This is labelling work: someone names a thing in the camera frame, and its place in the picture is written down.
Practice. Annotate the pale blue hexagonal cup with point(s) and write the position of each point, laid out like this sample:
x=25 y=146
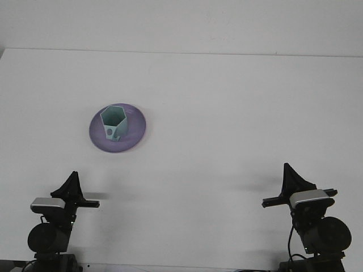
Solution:
x=113 y=120

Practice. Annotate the pale purple round plate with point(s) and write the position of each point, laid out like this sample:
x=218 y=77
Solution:
x=136 y=133

